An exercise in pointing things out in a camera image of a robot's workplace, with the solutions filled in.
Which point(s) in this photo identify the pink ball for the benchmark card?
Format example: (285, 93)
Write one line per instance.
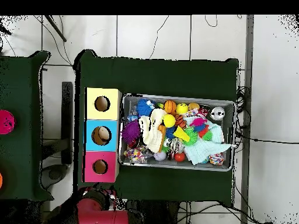
(5, 122)

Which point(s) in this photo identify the yellow sponge block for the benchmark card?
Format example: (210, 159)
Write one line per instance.
(181, 134)

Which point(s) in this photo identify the grey metal rail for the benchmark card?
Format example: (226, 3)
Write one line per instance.
(249, 46)

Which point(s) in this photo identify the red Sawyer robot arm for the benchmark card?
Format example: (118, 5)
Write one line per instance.
(98, 214)

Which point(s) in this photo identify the silver drink can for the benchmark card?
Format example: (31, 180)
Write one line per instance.
(217, 113)

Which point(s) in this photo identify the black stand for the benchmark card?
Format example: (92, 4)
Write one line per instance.
(67, 116)

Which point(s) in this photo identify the mint green muslin cloth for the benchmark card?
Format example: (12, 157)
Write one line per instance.
(201, 149)

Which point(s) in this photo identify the orange toy basketball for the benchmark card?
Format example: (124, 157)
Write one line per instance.
(170, 106)

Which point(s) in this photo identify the green puffer ball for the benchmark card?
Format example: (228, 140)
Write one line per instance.
(192, 136)

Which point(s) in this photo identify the dark green tablecloth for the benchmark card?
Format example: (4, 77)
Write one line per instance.
(163, 74)
(21, 81)

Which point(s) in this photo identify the purple spiky ball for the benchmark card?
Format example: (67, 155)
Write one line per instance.
(130, 131)

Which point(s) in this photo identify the clear mesh bin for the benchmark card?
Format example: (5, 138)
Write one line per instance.
(227, 126)

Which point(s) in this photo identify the orange ball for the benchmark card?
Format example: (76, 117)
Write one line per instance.
(1, 180)

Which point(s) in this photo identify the orange striped tiger plush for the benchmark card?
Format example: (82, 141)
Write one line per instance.
(180, 120)

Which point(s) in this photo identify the yellow smiley ball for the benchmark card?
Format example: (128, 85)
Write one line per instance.
(182, 108)

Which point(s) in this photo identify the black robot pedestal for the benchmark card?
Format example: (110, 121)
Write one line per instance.
(161, 214)

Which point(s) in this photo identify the blue fuzzy ball with eyes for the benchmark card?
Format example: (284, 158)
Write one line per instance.
(144, 107)

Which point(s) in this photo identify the cream muslin cloth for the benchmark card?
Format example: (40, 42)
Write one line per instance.
(151, 137)

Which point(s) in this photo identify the yellow tennis ball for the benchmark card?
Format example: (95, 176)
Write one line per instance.
(169, 120)

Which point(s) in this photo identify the wooden box with three holes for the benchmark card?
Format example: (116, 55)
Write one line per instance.
(93, 114)

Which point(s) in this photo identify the black rod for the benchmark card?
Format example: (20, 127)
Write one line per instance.
(56, 29)

